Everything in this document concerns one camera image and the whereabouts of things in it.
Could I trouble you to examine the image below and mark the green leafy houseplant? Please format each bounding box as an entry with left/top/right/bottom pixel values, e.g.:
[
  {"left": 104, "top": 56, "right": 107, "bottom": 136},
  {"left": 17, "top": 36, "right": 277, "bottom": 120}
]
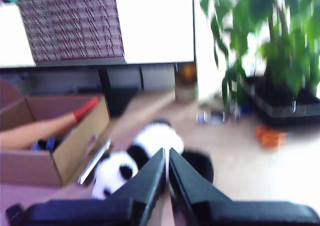
[{"left": 199, "top": 0, "right": 320, "bottom": 108}]

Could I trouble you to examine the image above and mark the brown cardboard box with lid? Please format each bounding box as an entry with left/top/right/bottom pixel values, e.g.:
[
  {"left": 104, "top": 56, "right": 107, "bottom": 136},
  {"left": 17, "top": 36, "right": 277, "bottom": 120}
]
[{"left": 0, "top": 79, "right": 112, "bottom": 187}]

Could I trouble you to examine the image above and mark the orange small packet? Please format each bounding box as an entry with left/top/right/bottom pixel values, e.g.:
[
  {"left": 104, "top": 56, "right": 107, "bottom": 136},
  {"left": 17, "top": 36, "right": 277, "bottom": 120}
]
[{"left": 254, "top": 125, "right": 288, "bottom": 147}]

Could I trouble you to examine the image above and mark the small blue white bottle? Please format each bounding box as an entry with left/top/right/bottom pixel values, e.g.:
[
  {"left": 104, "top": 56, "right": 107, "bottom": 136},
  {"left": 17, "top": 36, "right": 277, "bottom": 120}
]
[{"left": 195, "top": 110, "right": 241, "bottom": 124}]

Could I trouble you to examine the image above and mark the blue black item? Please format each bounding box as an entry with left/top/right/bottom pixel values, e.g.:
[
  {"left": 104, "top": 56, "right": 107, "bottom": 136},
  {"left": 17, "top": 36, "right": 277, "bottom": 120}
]
[{"left": 30, "top": 136, "right": 61, "bottom": 152}]

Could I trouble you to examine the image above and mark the silver metal cylinder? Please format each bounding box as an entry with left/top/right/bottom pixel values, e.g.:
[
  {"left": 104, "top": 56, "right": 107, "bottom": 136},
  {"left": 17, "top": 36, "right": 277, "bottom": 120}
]
[{"left": 77, "top": 139, "right": 112, "bottom": 186}]

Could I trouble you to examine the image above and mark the orange fish plush toy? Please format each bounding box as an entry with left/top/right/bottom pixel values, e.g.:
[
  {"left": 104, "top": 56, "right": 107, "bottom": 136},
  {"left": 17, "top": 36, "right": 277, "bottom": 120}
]
[{"left": 0, "top": 97, "right": 100, "bottom": 151}]

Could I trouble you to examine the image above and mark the bright Huawei computer monitor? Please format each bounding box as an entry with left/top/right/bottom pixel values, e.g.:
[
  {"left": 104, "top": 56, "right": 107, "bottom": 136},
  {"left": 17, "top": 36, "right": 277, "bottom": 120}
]
[{"left": 0, "top": 0, "right": 196, "bottom": 69}]

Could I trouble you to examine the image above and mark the black monitor stand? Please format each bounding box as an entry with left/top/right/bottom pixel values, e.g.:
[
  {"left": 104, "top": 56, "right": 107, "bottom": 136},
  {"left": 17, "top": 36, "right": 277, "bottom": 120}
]
[{"left": 98, "top": 67, "right": 139, "bottom": 117}]

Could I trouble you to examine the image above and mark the black white panda plush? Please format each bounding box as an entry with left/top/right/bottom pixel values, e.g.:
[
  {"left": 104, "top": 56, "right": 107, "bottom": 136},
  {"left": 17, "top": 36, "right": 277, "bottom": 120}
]
[{"left": 91, "top": 120, "right": 215, "bottom": 200}]

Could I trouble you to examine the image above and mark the black plant tray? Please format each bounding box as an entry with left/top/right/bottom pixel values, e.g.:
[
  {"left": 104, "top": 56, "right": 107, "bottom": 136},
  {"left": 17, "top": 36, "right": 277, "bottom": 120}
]
[{"left": 240, "top": 75, "right": 320, "bottom": 127}]

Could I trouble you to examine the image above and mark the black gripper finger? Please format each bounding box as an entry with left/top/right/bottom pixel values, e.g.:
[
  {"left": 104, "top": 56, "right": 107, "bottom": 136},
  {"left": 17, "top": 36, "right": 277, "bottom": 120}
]
[
  {"left": 109, "top": 147, "right": 167, "bottom": 226},
  {"left": 168, "top": 147, "right": 232, "bottom": 226}
]

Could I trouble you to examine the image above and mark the amber glass jar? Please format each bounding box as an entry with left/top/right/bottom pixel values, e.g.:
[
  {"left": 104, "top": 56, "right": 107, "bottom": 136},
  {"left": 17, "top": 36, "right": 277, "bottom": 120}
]
[{"left": 174, "top": 63, "right": 199, "bottom": 103}]

